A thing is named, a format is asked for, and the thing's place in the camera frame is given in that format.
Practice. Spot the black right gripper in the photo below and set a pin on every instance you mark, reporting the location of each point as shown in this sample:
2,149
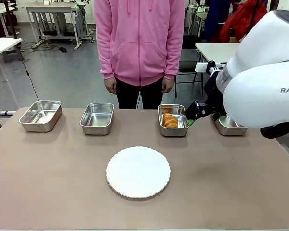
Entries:
204,110

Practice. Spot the golden bread roll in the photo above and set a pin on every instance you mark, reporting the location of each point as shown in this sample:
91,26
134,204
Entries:
169,120

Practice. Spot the person's right forearm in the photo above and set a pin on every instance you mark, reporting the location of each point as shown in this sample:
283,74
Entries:
106,62

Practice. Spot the person's left forearm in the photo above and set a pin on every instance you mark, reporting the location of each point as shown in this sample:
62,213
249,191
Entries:
173,62

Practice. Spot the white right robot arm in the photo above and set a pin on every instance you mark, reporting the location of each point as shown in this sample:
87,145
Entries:
260,96

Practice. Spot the rectangular steel container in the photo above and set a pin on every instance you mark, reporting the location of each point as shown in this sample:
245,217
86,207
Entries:
173,132
231,131
97,118
41,115

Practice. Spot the person's left hand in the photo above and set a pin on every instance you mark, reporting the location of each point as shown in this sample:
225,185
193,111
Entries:
166,85

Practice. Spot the person's right hand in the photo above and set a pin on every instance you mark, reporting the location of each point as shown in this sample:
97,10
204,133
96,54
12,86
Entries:
110,85

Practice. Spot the white power strip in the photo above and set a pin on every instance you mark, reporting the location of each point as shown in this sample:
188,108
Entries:
201,67

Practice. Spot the black chair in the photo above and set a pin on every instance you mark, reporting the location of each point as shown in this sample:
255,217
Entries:
189,65

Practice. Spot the white table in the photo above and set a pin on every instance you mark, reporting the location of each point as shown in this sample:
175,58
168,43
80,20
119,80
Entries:
216,50

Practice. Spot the white scalloped plate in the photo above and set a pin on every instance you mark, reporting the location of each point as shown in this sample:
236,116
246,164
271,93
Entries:
138,172

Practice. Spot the person in pink hoodie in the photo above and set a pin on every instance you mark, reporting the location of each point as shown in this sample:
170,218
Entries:
139,43

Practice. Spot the blue garment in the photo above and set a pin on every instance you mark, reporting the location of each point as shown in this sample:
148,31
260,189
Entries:
214,19

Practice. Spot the red jacket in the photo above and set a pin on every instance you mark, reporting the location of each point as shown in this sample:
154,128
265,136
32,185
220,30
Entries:
243,19

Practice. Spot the grey floor power strip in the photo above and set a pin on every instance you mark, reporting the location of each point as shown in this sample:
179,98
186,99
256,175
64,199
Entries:
6,112

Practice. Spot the white desk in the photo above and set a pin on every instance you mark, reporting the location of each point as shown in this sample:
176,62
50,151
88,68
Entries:
2,48

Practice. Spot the black stand pole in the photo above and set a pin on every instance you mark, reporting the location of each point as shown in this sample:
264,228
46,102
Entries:
13,19

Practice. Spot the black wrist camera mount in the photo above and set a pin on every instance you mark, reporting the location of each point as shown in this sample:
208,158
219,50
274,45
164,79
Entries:
213,91

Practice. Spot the grey metal frame desk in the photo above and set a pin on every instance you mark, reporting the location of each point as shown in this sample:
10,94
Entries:
55,8

